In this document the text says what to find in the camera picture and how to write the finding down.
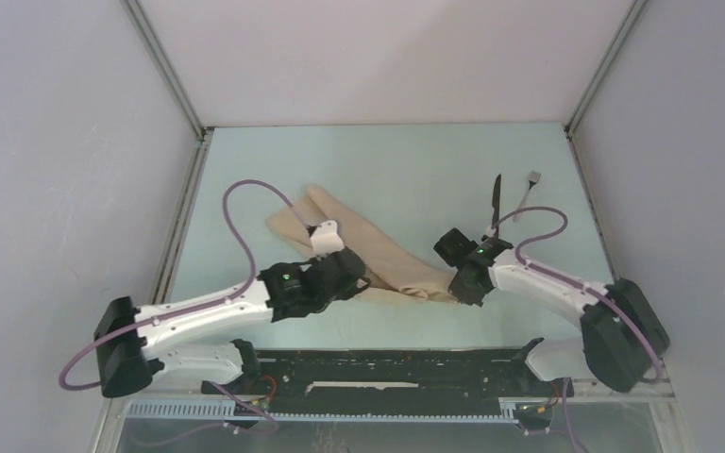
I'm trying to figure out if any beige cloth napkin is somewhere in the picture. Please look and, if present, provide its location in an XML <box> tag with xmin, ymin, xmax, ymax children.
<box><xmin>265</xmin><ymin>185</ymin><xmax>460</xmax><ymax>306</ymax></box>

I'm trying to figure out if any right aluminium corner post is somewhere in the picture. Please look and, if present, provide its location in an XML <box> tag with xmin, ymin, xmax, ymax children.
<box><xmin>565</xmin><ymin>0</ymin><xmax>649</xmax><ymax>140</ymax></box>

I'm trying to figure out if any aluminium corner post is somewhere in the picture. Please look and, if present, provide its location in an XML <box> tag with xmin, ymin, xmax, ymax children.
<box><xmin>565</xmin><ymin>0</ymin><xmax>649</xmax><ymax>140</ymax></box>
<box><xmin>121</xmin><ymin>0</ymin><xmax>207</xmax><ymax>141</ymax></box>

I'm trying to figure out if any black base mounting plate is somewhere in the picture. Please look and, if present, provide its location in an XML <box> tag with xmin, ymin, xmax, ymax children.
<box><xmin>224</xmin><ymin>347</ymin><xmax>574</xmax><ymax>415</ymax></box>

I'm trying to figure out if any black table knife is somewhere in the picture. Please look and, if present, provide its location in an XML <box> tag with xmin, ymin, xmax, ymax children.
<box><xmin>491</xmin><ymin>174</ymin><xmax>502</xmax><ymax>237</ymax></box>

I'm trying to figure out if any left aluminium corner post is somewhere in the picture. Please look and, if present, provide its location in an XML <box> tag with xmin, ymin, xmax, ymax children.
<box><xmin>121</xmin><ymin>0</ymin><xmax>207</xmax><ymax>141</ymax></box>

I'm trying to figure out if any silver fork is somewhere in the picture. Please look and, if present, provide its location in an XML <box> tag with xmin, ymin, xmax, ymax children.
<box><xmin>513</xmin><ymin>171</ymin><xmax>542</xmax><ymax>223</ymax></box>

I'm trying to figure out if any white cable duct strip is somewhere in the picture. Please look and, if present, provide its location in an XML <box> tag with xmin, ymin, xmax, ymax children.
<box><xmin>125</xmin><ymin>398</ymin><xmax>518</xmax><ymax>424</ymax></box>

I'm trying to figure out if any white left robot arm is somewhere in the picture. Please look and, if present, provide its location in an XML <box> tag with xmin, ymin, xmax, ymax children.
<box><xmin>94</xmin><ymin>221</ymin><xmax>370</xmax><ymax>398</ymax></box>

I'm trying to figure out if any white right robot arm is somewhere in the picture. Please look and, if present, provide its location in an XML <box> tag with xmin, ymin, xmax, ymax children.
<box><xmin>433</xmin><ymin>228</ymin><xmax>670</xmax><ymax>394</ymax></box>

